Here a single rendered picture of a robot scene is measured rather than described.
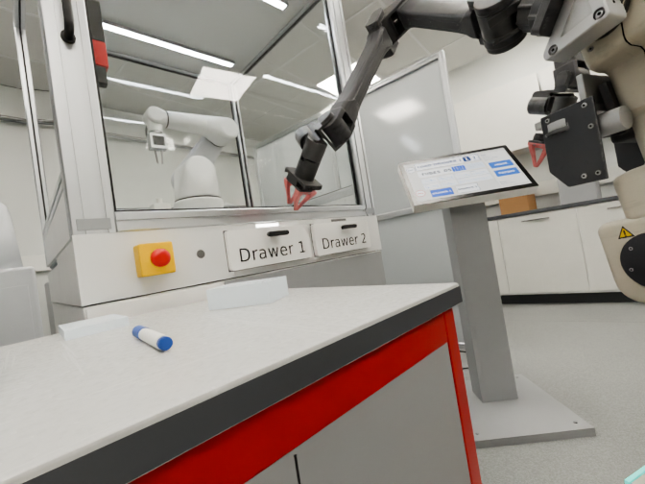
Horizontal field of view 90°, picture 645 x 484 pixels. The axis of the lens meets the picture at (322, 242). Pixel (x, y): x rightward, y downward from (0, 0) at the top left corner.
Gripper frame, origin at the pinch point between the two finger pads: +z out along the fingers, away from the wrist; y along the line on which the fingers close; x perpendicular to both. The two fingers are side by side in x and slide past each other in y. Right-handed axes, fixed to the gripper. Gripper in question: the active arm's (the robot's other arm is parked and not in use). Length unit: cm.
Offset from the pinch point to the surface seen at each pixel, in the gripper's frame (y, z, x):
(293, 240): -1.3, 12.6, -4.1
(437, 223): 22, 33, -160
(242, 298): -28.6, 0.6, 30.7
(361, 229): -0.1, 11.7, -38.2
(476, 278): -34, 19, -90
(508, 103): 93, -61, -325
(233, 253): -2.5, 13.5, 16.7
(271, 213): 6.5, 7.4, 1.3
